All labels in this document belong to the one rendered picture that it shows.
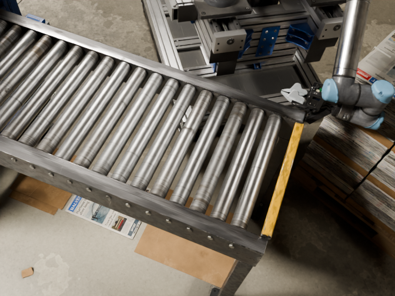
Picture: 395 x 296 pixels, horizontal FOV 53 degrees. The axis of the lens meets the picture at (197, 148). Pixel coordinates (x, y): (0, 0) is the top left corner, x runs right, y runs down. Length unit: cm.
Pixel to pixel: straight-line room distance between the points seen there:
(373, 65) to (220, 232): 90
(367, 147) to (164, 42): 130
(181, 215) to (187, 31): 159
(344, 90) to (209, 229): 64
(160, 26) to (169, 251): 135
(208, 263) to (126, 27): 171
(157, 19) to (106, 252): 143
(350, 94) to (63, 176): 95
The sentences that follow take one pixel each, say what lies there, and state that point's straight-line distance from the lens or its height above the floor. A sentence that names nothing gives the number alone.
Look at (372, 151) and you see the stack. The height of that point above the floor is 54.
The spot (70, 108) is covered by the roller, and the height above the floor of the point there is 80.
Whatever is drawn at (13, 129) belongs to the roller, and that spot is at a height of 80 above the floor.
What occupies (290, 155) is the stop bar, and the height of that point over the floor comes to 82.
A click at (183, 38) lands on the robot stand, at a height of 23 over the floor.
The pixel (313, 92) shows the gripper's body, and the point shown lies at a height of 83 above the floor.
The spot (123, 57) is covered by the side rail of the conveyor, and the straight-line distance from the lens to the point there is 152.
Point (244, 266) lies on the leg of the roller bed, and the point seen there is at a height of 65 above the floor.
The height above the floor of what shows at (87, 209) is 1.
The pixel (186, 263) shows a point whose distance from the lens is 194.
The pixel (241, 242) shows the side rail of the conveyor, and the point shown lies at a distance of 114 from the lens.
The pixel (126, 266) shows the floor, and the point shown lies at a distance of 194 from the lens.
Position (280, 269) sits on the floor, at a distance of 201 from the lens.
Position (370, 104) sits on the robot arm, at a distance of 143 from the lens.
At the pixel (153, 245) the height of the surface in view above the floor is 0.
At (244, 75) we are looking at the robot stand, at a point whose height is 21.
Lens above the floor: 186
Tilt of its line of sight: 57 degrees down
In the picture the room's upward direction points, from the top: 8 degrees clockwise
